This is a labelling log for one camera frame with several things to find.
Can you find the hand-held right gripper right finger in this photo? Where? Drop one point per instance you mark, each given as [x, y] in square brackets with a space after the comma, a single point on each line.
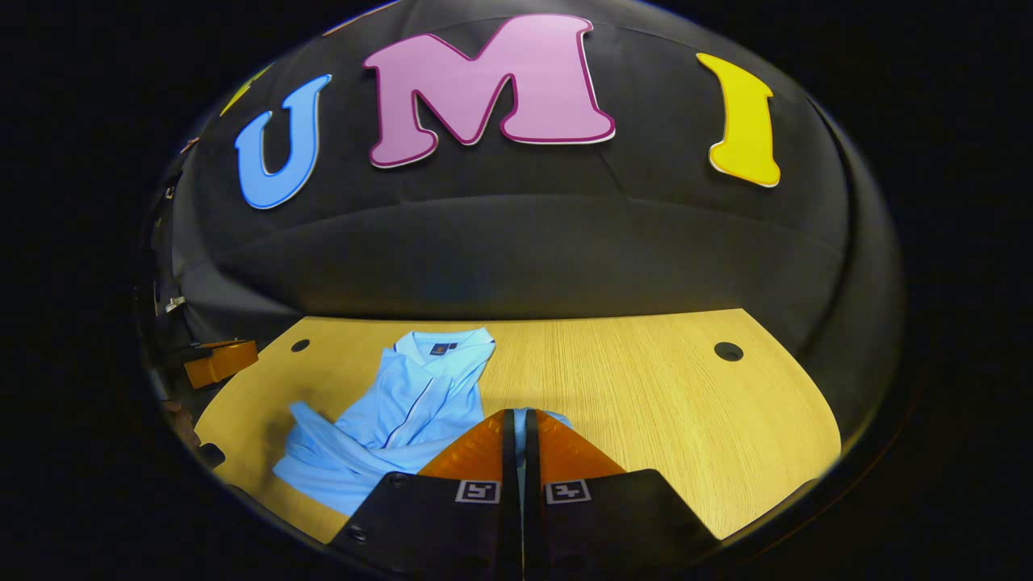
[530, 484]

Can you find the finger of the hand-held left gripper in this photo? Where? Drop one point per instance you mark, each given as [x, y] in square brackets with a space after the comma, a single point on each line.
[222, 363]

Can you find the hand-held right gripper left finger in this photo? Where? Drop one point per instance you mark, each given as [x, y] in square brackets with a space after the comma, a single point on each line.
[509, 484]

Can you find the light blue T-shirt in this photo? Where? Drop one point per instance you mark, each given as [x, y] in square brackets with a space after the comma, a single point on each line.
[420, 395]

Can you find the white clip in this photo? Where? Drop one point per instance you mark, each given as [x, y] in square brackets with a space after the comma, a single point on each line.
[175, 304]

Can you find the copper clip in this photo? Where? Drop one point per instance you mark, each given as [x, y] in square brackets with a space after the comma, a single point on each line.
[190, 145]

